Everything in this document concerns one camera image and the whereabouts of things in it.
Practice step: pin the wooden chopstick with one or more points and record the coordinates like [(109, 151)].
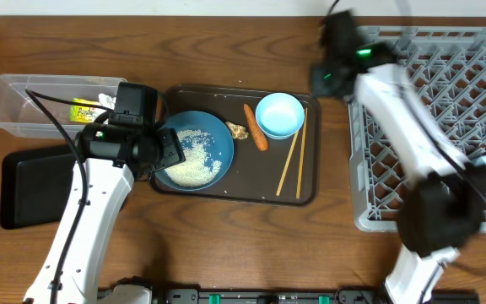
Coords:
[(302, 156), (286, 164)]

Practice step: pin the dark brown serving tray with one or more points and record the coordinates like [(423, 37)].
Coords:
[(254, 175)]

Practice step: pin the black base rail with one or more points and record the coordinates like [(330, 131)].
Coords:
[(247, 297)]

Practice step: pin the brown food scrap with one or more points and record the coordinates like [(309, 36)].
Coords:
[(238, 132)]

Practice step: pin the yellow green snack wrapper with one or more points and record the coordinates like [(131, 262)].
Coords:
[(86, 112)]

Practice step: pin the white tissue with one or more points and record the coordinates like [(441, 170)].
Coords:
[(107, 101)]

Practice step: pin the black waste bin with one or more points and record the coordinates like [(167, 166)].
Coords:
[(35, 186)]

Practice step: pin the grey dishwasher rack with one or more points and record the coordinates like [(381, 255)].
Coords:
[(447, 66)]

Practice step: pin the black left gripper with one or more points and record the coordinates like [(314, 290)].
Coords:
[(175, 152)]

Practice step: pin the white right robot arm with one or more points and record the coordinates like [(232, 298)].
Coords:
[(444, 204)]

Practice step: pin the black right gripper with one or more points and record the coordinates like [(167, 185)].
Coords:
[(320, 88)]

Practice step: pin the light blue bowl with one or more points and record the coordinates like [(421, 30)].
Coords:
[(279, 115)]

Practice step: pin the white rice pile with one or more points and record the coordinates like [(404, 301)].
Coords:
[(199, 168)]

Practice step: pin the clear plastic waste bin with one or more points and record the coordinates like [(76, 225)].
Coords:
[(22, 118)]

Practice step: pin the orange carrot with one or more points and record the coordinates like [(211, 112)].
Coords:
[(257, 134)]

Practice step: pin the dark blue plate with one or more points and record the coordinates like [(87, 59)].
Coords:
[(222, 147)]

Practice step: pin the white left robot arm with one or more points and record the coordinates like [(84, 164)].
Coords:
[(110, 159)]

